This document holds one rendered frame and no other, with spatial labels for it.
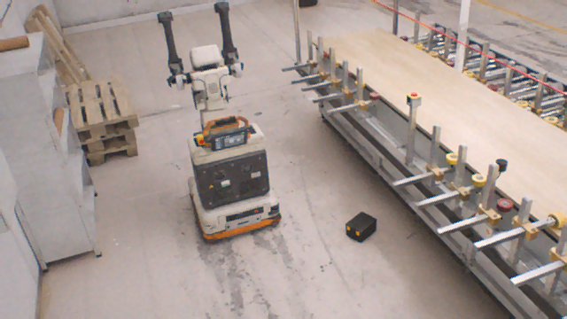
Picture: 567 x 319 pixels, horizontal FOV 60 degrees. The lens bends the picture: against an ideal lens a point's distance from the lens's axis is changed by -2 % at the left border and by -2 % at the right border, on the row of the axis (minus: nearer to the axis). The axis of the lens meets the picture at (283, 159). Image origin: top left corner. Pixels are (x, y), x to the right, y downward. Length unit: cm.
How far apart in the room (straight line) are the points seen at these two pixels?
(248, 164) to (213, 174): 27
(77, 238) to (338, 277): 196
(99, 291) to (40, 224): 64
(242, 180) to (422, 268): 145
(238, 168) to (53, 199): 133
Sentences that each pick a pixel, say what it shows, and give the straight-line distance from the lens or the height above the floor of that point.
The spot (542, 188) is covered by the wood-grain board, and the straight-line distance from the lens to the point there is 310.
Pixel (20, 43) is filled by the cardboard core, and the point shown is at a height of 159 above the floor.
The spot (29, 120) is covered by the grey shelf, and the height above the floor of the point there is 123.
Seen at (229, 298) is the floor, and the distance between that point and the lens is 357.
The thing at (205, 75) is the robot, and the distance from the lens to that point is 372.
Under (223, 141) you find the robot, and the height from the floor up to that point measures 88.
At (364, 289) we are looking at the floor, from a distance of 355.
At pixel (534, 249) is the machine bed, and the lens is 304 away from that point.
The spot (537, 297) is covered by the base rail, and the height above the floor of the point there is 68.
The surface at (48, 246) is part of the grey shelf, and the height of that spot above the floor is 22.
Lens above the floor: 261
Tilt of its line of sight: 33 degrees down
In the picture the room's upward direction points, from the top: 5 degrees counter-clockwise
